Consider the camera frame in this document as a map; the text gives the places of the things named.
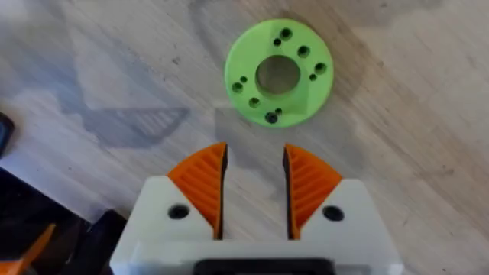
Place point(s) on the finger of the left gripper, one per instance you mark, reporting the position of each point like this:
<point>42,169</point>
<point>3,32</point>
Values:
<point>26,256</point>

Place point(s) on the green disc with holes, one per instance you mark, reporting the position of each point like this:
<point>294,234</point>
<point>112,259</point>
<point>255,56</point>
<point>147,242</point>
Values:
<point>244,65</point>

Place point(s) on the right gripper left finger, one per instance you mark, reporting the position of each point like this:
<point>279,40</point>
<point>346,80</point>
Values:
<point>179,206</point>

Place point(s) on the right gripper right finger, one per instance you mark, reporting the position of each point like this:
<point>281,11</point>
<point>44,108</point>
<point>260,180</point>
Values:
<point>328,208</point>

